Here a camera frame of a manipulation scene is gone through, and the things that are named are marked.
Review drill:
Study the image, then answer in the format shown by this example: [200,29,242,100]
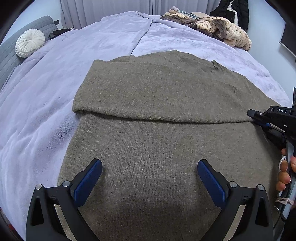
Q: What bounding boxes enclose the black strap on bed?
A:
[49,19,75,40]

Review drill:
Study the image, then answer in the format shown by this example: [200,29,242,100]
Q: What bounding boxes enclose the black hanging jacket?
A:
[210,0,249,31]

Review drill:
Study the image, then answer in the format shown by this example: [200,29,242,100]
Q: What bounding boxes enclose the grey pleated curtain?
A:
[59,0,221,30]

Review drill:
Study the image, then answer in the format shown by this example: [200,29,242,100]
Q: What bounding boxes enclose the right hand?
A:
[275,156,296,191]

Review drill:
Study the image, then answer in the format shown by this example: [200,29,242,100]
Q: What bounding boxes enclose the cream brown striped blanket pile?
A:
[161,8,252,51]

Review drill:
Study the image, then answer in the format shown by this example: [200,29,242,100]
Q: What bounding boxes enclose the round white pleated cushion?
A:
[15,29,46,58]

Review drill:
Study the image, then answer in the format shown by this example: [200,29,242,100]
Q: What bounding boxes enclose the olive brown knit sweater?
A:
[59,51,281,240]

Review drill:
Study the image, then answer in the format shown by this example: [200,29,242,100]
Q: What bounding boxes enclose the wall mounted television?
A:
[280,23,296,58]

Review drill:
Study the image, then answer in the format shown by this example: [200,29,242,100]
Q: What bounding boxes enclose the lavender plush bed blanket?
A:
[1,11,291,237]

